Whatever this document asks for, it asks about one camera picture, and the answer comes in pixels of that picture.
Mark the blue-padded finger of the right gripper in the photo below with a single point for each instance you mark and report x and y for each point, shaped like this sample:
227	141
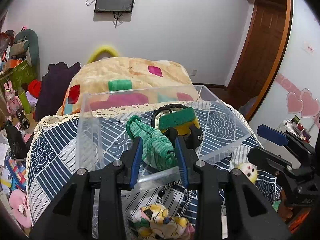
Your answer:
272	135

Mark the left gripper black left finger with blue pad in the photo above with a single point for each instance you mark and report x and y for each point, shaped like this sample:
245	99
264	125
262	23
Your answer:
70	214

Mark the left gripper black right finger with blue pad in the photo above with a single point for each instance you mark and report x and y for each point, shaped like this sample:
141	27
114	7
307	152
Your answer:
249	214

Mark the floral fabric scrunchie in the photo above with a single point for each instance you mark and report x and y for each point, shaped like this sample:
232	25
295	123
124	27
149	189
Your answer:
154	222

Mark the green knitted glove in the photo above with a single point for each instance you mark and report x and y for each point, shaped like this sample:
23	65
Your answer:
158	151

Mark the white sliding wardrobe door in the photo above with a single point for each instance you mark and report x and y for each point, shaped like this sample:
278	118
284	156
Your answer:
298	72

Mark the yellow white plush ball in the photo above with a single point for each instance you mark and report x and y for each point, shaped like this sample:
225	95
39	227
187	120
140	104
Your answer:
249	170

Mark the pink plush toy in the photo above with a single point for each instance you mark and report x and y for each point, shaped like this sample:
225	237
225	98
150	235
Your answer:
20	208

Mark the black white checkered cloth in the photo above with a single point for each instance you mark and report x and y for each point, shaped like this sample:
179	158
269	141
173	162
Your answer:
192	140

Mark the brown wooden door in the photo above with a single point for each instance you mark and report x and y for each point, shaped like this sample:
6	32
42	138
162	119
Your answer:
259	52

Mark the green yellow sponge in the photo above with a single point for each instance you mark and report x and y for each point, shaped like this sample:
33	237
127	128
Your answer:
182	120

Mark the black flashlight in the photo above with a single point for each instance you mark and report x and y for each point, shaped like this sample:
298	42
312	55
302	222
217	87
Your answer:
23	119

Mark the clear plastic storage box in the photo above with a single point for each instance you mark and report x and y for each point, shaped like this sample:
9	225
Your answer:
89	152

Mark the green bottle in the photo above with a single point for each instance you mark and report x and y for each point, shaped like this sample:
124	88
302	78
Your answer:
24	101

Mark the blue patterned tablecloth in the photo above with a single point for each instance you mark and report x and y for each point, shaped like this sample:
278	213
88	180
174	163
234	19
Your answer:
53	158

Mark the pink rabbit figurine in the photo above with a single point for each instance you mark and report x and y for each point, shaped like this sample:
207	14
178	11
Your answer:
13	101

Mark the red plush item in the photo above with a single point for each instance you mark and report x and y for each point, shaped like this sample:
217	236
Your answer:
34	88

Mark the beige patchwork blanket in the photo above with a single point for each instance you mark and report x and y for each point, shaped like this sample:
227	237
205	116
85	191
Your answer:
121	73

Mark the green storage box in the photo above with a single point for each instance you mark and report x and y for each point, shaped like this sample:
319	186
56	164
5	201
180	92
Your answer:
23	73

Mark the grey green plush toy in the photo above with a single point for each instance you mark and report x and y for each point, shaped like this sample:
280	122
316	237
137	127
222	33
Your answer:
26	45

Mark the small wall monitor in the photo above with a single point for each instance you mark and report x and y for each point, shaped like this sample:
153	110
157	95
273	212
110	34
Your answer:
113	6

